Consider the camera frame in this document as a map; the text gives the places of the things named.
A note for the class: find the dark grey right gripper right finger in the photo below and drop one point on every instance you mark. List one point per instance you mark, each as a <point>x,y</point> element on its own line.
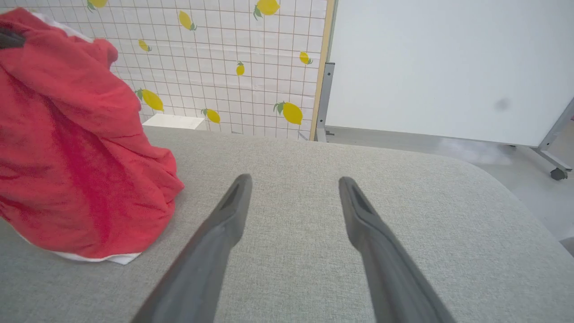
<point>394,287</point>

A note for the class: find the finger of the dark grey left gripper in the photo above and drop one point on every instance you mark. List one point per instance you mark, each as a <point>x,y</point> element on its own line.
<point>9,39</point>

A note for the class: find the white box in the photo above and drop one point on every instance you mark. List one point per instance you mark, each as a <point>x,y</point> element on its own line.
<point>175,121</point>

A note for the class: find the white board panel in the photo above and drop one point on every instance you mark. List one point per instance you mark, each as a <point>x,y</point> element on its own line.
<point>448,67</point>

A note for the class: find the grey metal stand leg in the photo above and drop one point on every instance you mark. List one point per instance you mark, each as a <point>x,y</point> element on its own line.
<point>325,98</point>
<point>554,134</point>

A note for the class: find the red garment with white trim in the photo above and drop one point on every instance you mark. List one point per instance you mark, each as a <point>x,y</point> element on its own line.
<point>67,157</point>

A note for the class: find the black caster wheel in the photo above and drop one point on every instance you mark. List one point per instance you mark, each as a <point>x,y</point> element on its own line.
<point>558,174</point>

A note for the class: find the lemon print partition screen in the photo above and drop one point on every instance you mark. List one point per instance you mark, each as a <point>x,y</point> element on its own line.
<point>215,45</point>

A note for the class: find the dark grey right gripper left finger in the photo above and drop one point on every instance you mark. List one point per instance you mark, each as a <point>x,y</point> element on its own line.
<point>202,278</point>

